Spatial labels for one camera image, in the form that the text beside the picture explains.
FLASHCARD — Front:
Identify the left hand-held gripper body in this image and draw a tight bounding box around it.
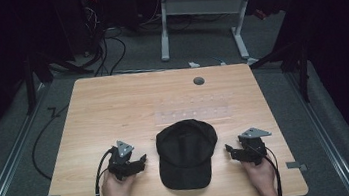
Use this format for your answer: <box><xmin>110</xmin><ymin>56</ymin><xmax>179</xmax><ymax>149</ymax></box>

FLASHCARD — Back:
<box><xmin>104</xmin><ymin>138</ymin><xmax>142</xmax><ymax>182</ymax></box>

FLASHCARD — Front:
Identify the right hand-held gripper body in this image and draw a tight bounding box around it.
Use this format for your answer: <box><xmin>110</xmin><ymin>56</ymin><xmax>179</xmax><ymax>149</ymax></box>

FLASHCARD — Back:
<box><xmin>235</xmin><ymin>124</ymin><xmax>276</xmax><ymax>168</ymax></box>

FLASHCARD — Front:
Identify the black baseball cap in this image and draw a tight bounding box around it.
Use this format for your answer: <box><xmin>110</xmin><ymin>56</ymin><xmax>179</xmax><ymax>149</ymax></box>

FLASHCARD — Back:
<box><xmin>152</xmin><ymin>115</ymin><xmax>225</xmax><ymax>194</ymax></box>

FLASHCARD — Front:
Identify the person's right hand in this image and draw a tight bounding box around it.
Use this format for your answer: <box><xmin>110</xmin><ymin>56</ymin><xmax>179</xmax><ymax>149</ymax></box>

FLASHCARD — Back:
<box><xmin>241</xmin><ymin>156</ymin><xmax>280</xmax><ymax>196</ymax></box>

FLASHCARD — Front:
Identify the person's left hand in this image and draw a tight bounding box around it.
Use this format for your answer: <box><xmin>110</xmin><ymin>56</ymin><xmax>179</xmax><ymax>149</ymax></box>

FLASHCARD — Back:
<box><xmin>99</xmin><ymin>166</ymin><xmax>139</xmax><ymax>196</ymax></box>

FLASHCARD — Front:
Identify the clear plastic strip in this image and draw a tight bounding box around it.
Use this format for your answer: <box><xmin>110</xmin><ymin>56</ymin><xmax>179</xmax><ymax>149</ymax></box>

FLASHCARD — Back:
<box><xmin>152</xmin><ymin>90</ymin><xmax>237</xmax><ymax>128</ymax></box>

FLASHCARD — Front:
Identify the black metal stand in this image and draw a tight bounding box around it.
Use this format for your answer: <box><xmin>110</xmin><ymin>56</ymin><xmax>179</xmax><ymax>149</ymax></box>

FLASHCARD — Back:
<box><xmin>17</xmin><ymin>44</ymin><xmax>99</xmax><ymax>116</ymax></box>
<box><xmin>243</xmin><ymin>17</ymin><xmax>318</xmax><ymax>110</ymax></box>

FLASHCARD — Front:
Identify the desk with white legs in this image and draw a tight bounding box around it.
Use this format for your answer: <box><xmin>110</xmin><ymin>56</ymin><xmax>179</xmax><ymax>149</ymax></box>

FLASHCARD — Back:
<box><xmin>83</xmin><ymin>0</ymin><xmax>303</xmax><ymax>86</ymax></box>

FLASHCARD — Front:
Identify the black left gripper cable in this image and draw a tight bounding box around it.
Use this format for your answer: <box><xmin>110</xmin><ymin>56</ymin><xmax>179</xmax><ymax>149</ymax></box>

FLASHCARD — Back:
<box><xmin>88</xmin><ymin>147</ymin><xmax>122</xmax><ymax>196</ymax></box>

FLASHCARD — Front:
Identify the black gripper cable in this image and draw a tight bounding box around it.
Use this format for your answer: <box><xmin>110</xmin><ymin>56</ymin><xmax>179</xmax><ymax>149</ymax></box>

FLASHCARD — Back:
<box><xmin>261</xmin><ymin>145</ymin><xmax>284</xmax><ymax>196</ymax></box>
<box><xmin>88</xmin><ymin>147</ymin><xmax>122</xmax><ymax>196</ymax></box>

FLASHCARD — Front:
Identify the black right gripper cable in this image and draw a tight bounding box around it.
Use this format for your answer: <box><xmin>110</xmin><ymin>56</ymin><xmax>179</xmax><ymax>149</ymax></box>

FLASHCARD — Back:
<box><xmin>261</xmin><ymin>145</ymin><xmax>284</xmax><ymax>196</ymax></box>

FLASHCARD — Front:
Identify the grey round cable grommet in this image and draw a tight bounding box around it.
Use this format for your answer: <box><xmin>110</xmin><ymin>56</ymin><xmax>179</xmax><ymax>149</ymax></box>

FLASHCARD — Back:
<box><xmin>192</xmin><ymin>75</ymin><xmax>206</xmax><ymax>86</ymax></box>

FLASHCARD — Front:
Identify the black floor cable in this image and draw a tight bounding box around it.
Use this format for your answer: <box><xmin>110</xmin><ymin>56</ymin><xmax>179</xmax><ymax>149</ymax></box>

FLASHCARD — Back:
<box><xmin>25</xmin><ymin>103</ymin><xmax>79</xmax><ymax>184</ymax></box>

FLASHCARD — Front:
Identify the bundle of dark cables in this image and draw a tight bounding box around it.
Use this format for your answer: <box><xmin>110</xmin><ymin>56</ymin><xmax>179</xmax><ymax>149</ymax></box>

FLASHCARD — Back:
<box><xmin>81</xmin><ymin>2</ymin><xmax>131</xmax><ymax>79</ymax></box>

